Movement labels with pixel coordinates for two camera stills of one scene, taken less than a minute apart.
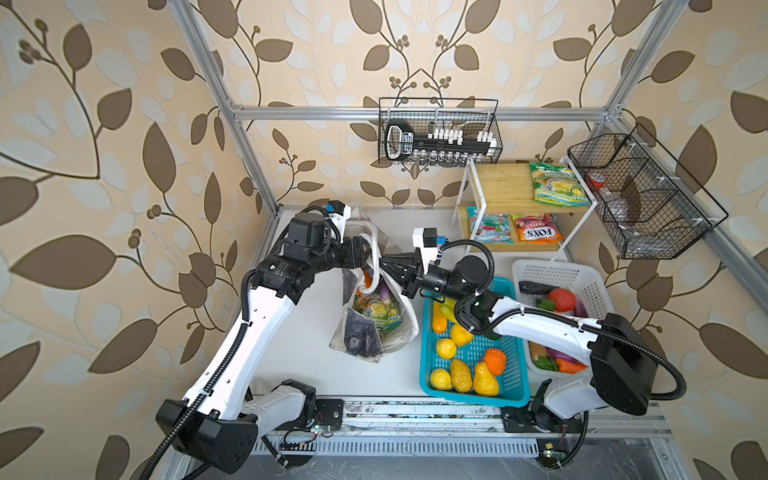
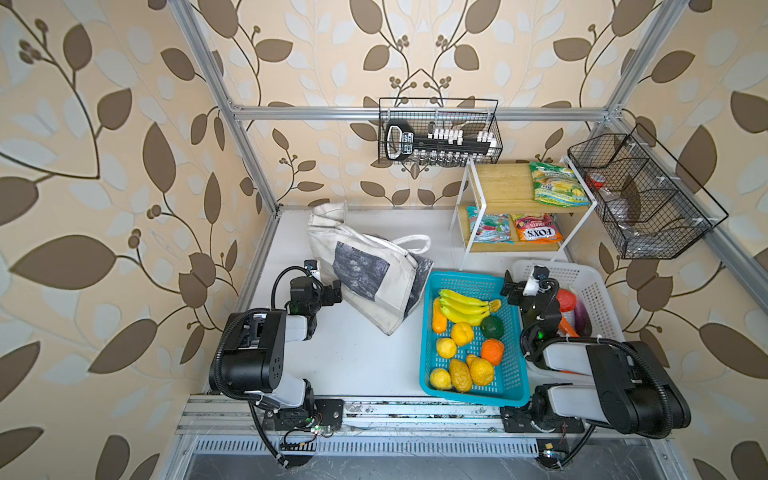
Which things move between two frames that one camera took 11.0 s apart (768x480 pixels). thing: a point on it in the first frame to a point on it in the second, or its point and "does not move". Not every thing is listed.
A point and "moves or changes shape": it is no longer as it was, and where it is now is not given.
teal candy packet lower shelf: x=493 y=228 does not move
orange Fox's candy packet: x=537 y=228 does not move
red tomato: x=564 y=300 does not move
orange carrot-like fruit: x=439 y=320 does not move
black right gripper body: x=438 y=281 to x=524 y=304
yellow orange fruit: x=461 y=336 does not move
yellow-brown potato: x=462 y=379 does not move
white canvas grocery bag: x=377 y=315 moves or changes shape
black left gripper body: x=345 y=254 to x=324 y=298
